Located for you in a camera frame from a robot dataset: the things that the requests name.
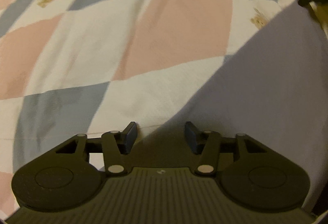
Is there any grey garment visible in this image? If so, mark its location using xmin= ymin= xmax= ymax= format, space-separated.
xmin=142 ymin=0 xmax=328 ymax=217

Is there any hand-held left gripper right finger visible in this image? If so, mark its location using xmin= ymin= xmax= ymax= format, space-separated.
xmin=185 ymin=122 xmax=272 ymax=177

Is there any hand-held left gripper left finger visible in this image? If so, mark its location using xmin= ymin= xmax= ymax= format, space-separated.
xmin=54 ymin=122 xmax=138 ymax=177

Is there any checked pink grey blanket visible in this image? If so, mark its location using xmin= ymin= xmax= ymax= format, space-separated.
xmin=0 ymin=0 xmax=328 ymax=222

